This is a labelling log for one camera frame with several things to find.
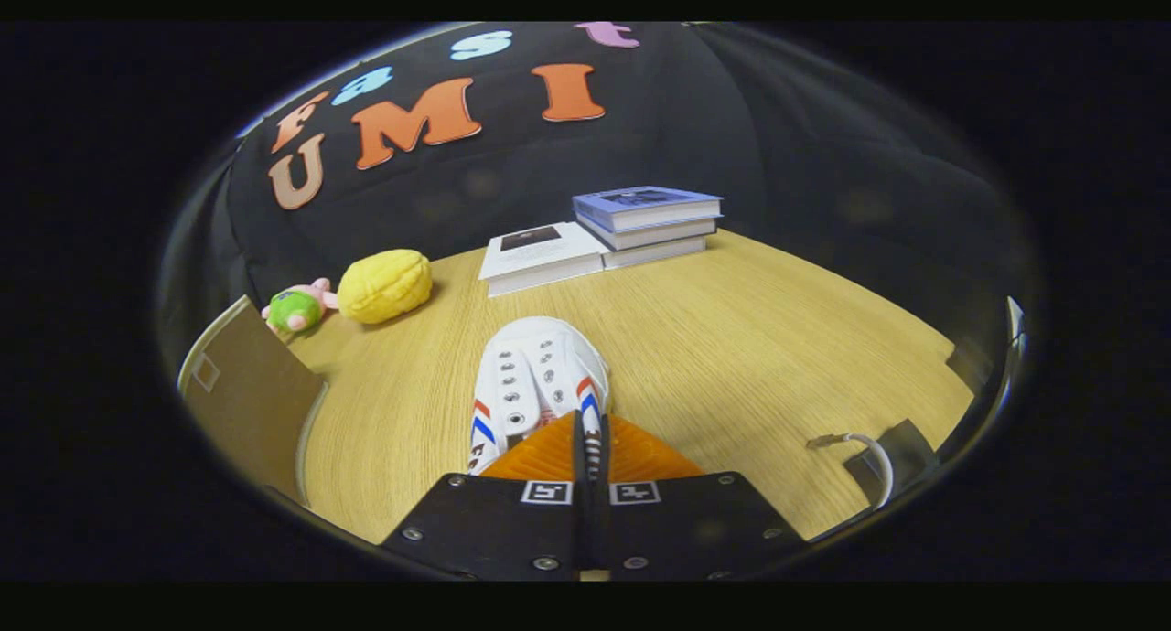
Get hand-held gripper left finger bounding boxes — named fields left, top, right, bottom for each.
left=380, top=411, right=583, bottom=582

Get yellow plush toy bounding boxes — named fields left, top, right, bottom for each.
left=337, top=249, right=435, bottom=326

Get thin white stacked book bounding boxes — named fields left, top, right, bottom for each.
left=602, top=235, right=709, bottom=271

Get black block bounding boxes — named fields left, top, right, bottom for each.
left=945, top=337, right=995, bottom=396
left=843, top=418, right=940, bottom=513

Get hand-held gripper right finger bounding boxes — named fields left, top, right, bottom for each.
left=602, top=414, right=808, bottom=582

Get white cable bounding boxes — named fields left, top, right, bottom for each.
left=806, top=432, right=896, bottom=510

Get brown fabric storage box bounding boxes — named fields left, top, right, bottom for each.
left=177, top=294, right=328, bottom=508

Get white shoe striped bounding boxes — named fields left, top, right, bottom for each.
left=467, top=315, right=612, bottom=481

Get pink green plush toy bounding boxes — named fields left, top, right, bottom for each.
left=261, top=277, right=341, bottom=335

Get white book dark picture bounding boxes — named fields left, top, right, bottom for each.
left=478, top=221, right=611, bottom=298

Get blue cover book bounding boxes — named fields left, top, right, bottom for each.
left=572, top=186, right=725, bottom=234

